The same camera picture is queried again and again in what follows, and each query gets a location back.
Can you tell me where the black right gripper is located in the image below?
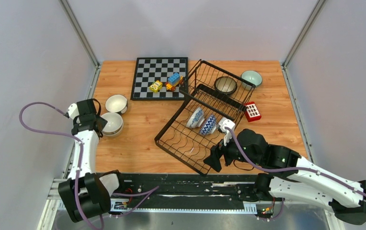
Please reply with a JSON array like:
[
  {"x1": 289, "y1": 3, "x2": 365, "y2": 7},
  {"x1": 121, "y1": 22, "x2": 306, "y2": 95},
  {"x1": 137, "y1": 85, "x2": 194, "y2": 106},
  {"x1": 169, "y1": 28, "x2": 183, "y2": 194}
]
[{"x1": 203, "y1": 129, "x2": 262, "y2": 172}]

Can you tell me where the beige floral bowl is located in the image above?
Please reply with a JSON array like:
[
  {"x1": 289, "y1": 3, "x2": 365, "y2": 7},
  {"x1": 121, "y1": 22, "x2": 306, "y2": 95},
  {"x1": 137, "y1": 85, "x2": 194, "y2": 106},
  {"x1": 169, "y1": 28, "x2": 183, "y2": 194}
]
[
  {"x1": 102, "y1": 129, "x2": 123, "y2": 137},
  {"x1": 101, "y1": 113, "x2": 124, "y2": 132}
]

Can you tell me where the teal white dotted bowl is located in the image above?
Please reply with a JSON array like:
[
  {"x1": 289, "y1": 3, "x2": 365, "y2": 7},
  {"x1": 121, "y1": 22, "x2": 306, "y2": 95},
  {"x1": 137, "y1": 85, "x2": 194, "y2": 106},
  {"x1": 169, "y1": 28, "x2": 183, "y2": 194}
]
[{"x1": 105, "y1": 94, "x2": 128, "y2": 115}]

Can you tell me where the blue white geometric bowl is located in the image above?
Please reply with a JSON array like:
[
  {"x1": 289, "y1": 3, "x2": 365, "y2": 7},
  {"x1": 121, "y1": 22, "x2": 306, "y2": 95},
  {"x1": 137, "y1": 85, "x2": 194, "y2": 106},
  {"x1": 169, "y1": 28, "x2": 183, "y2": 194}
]
[{"x1": 199, "y1": 115, "x2": 217, "y2": 136}]

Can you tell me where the black wire dish rack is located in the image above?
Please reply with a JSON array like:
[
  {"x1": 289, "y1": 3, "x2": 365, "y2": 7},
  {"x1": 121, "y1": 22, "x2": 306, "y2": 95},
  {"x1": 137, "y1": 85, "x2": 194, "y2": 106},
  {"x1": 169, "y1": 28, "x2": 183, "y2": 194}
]
[{"x1": 154, "y1": 60, "x2": 255, "y2": 175}]

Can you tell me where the black patterned rim bowl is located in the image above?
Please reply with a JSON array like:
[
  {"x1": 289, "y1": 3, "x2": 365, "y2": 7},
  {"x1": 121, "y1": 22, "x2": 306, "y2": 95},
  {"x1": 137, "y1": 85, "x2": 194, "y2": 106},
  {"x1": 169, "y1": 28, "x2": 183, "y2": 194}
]
[{"x1": 214, "y1": 76, "x2": 237, "y2": 92}]

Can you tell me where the white grid pattern bowl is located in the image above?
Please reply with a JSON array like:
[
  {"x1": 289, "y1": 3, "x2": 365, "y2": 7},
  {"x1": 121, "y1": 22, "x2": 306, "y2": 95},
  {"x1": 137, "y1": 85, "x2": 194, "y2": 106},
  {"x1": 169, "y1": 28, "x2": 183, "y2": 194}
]
[{"x1": 241, "y1": 70, "x2": 263, "y2": 90}]

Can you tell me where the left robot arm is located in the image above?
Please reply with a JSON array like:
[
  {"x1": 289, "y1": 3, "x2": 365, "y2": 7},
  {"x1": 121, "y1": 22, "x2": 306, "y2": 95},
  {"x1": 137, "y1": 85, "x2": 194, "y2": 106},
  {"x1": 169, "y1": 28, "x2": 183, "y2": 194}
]
[{"x1": 58, "y1": 115, "x2": 127, "y2": 223}]

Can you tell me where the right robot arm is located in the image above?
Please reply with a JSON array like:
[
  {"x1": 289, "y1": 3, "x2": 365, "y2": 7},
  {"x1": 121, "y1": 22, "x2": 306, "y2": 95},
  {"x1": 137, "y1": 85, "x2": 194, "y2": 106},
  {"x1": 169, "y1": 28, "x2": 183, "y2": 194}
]
[{"x1": 204, "y1": 129, "x2": 366, "y2": 225}]

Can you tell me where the white blue rose bowl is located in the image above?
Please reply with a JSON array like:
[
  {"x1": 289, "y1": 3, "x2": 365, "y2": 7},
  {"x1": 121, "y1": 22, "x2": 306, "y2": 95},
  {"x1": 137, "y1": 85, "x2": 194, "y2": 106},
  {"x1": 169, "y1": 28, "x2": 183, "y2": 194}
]
[{"x1": 185, "y1": 107, "x2": 205, "y2": 128}]

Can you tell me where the red toy window brick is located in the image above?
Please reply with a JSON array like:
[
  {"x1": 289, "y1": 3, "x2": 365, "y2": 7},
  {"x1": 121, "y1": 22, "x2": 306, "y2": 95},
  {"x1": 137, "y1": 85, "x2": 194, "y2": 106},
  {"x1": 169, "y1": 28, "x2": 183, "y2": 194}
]
[{"x1": 244, "y1": 102, "x2": 262, "y2": 122}]

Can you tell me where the yellow owl toy block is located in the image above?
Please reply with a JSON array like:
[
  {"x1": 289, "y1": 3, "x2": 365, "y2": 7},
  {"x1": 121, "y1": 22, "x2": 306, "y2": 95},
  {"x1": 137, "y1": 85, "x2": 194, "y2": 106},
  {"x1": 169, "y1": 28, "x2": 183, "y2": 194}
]
[{"x1": 149, "y1": 80, "x2": 163, "y2": 92}]

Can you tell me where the black and white chessboard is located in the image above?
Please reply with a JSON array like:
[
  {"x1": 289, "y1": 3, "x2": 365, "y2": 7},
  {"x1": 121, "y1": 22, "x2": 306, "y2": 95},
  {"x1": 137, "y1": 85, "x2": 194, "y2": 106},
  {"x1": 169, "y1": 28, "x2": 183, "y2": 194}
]
[{"x1": 130, "y1": 57, "x2": 188, "y2": 101}]

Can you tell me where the blue yellow toy brick car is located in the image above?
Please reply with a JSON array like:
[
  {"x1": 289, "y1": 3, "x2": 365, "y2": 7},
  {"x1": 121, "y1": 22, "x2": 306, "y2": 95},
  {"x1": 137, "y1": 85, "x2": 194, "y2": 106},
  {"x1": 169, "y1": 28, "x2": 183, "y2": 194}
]
[{"x1": 166, "y1": 72, "x2": 183, "y2": 92}]

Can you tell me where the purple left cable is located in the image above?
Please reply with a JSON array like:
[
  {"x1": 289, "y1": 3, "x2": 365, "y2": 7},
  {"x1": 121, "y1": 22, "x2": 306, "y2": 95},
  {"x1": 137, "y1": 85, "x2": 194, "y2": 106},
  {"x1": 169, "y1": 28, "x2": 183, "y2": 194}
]
[{"x1": 19, "y1": 102, "x2": 160, "y2": 230}]

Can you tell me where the purple cable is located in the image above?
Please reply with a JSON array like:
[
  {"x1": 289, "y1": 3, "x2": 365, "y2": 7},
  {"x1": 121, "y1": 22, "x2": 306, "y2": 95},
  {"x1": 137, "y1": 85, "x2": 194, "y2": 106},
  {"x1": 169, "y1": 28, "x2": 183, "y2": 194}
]
[
  {"x1": 19, "y1": 102, "x2": 160, "y2": 230},
  {"x1": 224, "y1": 126, "x2": 366, "y2": 221}
]

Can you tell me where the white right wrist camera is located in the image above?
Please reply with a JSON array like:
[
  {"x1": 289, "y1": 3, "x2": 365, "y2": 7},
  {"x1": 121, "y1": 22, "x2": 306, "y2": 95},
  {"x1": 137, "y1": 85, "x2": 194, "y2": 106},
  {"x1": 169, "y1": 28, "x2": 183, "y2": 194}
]
[{"x1": 217, "y1": 117, "x2": 236, "y2": 146}]

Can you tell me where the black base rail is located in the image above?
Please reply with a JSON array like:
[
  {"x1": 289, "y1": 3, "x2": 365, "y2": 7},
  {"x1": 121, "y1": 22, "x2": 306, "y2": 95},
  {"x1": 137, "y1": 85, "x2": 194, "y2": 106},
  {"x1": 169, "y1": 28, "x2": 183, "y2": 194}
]
[{"x1": 48, "y1": 172, "x2": 331, "y2": 215}]

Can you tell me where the aluminium frame post left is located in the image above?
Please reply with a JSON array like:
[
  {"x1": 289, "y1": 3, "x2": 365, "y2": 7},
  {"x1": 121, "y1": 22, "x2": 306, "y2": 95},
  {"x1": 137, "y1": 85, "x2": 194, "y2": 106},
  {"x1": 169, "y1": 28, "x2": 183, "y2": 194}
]
[{"x1": 58, "y1": 0, "x2": 100, "y2": 68}]

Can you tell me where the aluminium frame post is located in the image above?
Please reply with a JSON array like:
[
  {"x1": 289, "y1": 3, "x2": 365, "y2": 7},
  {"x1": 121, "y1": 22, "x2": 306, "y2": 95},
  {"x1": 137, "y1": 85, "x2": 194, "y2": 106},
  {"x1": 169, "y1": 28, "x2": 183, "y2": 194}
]
[
  {"x1": 282, "y1": 0, "x2": 327, "y2": 69},
  {"x1": 58, "y1": 0, "x2": 100, "y2": 68}
]

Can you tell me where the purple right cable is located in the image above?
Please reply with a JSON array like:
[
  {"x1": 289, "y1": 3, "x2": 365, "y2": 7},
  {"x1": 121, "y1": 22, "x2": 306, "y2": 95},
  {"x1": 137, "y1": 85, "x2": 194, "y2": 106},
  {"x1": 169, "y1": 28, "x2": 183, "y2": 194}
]
[{"x1": 224, "y1": 126, "x2": 366, "y2": 221}]

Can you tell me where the aluminium frame post right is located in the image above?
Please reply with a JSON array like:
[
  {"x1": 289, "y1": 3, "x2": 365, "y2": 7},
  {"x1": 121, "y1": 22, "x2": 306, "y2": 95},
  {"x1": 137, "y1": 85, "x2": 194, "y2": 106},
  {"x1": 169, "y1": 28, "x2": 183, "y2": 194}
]
[{"x1": 282, "y1": 0, "x2": 327, "y2": 69}]

